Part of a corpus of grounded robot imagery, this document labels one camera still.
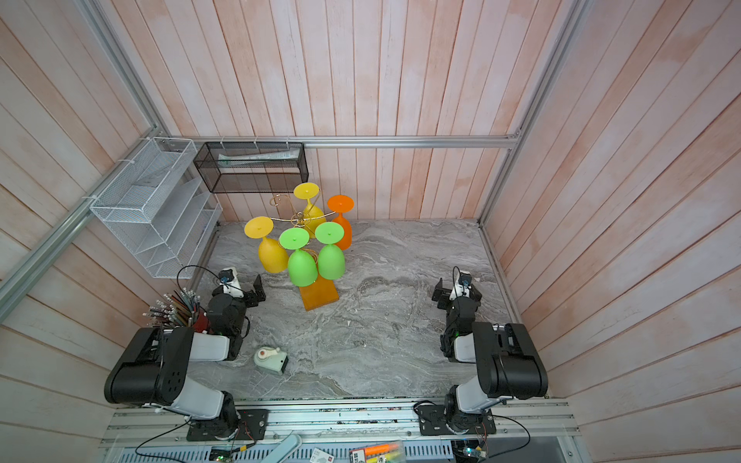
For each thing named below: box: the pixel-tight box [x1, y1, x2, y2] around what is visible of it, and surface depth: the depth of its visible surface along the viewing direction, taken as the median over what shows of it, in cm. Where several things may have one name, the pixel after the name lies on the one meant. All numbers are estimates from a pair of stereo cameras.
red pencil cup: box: [141, 287, 210, 334], surface depth 80 cm
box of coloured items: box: [349, 439, 407, 463], surface depth 70 cm
